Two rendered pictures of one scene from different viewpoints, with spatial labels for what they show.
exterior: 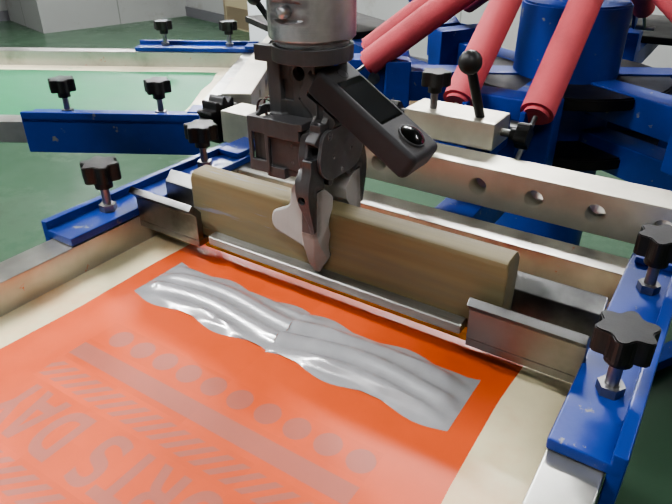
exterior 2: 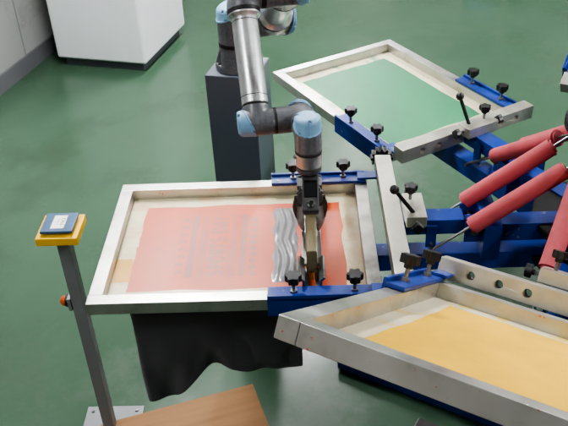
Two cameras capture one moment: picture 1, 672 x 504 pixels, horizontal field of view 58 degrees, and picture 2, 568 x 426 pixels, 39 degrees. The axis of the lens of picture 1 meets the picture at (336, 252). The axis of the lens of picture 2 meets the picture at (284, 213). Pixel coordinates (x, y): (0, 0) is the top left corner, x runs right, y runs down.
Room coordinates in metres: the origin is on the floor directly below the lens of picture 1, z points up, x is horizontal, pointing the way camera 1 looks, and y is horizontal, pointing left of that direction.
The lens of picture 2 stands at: (-0.50, -1.56, 2.37)
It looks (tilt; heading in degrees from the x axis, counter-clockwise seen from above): 35 degrees down; 59
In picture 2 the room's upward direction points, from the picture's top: 3 degrees counter-clockwise
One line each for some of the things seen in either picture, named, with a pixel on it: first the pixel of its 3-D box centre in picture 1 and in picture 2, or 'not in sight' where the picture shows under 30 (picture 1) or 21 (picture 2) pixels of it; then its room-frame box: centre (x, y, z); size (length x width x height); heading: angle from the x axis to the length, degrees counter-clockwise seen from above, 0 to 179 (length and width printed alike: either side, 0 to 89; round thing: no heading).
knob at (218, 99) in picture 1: (225, 120); (381, 159); (0.93, 0.17, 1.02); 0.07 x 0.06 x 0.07; 147
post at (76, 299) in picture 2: not in sight; (88, 337); (-0.05, 0.53, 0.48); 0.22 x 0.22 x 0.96; 57
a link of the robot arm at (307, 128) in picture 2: not in sight; (308, 133); (0.54, 0.02, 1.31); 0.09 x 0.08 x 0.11; 65
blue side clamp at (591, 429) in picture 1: (623, 359); (324, 298); (0.40, -0.24, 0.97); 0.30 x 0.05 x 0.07; 147
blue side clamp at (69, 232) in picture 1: (163, 204); (318, 184); (0.71, 0.22, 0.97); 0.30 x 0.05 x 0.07; 147
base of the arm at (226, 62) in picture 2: not in sight; (236, 52); (0.72, 0.73, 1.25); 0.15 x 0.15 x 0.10
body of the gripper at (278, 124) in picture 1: (307, 110); (308, 182); (0.55, 0.03, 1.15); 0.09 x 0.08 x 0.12; 57
